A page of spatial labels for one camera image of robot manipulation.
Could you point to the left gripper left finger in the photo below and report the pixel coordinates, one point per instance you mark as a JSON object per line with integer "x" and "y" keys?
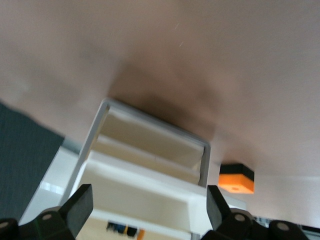
{"x": 75, "y": 207}

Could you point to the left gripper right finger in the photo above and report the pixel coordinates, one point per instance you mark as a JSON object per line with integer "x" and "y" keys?
{"x": 217, "y": 212}

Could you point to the white drawer cabinet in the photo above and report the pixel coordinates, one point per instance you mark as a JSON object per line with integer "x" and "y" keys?
{"x": 50, "y": 175}

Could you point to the brown table mat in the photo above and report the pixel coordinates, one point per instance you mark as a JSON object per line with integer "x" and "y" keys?
{"x": 175, "y": 50}

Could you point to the orange button enclosure box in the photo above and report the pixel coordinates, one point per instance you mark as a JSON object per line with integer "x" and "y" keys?
{"x": 232, "y": 181}

